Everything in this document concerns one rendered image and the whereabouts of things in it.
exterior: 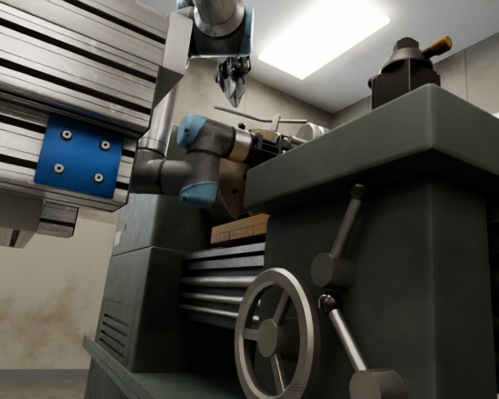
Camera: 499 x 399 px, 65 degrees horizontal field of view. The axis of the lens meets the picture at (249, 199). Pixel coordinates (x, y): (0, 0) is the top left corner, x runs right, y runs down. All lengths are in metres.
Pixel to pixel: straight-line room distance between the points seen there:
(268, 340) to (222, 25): 0.69
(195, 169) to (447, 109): 0.55
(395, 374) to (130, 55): 0.45
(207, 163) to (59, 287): 2.94
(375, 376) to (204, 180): 0.54
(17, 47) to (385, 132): 0.39
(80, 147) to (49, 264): 3.13
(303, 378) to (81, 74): 0.41
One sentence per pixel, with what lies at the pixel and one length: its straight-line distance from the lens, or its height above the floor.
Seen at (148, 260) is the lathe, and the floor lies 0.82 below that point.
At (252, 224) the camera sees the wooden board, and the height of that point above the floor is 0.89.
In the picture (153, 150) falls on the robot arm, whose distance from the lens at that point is 0.86.
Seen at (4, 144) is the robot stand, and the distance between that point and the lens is 0.52.
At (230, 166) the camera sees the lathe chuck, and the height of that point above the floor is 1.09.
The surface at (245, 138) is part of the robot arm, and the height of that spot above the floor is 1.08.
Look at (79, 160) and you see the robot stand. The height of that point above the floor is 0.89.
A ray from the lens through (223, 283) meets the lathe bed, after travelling 0.87.
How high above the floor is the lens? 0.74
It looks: 15 degrees up
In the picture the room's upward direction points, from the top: 6 degrees clockwise
